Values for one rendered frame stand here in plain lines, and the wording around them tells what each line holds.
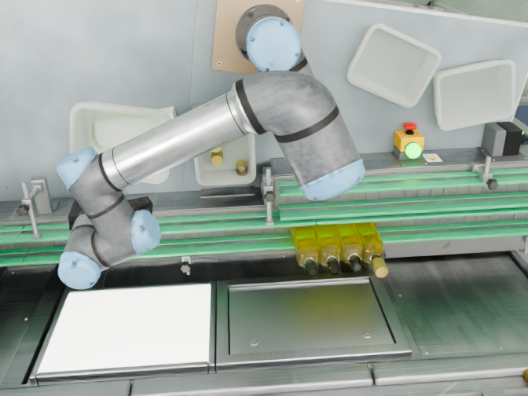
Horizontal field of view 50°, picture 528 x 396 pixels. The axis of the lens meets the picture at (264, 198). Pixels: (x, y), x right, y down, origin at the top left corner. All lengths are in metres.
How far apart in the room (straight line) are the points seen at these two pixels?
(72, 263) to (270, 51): 0.61
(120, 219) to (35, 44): 0.77
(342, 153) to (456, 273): 0.94
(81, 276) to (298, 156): 0.46
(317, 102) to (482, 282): 1.02
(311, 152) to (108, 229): 0.39
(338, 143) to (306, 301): 0.73
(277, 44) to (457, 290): 0.88
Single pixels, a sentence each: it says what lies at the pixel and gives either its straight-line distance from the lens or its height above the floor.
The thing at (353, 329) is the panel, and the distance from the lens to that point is 1.49.
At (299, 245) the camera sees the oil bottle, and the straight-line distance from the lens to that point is 1.52.
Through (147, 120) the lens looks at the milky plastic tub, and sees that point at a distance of 1.37.
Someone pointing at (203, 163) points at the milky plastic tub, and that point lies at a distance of 1.70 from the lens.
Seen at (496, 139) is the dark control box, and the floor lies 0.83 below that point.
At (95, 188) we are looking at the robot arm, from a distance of 1.01.
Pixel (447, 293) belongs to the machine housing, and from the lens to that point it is 1.71.
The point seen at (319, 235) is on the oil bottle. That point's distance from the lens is 1.56.
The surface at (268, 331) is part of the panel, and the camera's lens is 1.47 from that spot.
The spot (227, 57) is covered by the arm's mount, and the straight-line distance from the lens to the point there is 1.52.
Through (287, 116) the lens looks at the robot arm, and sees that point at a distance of 0.90.
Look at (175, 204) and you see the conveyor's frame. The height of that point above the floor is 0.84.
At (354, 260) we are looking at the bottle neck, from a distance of 1.48.
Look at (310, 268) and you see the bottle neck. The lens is 1.45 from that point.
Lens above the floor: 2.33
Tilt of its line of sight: 63 degrees down
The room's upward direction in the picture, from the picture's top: 172 degrees clockwise
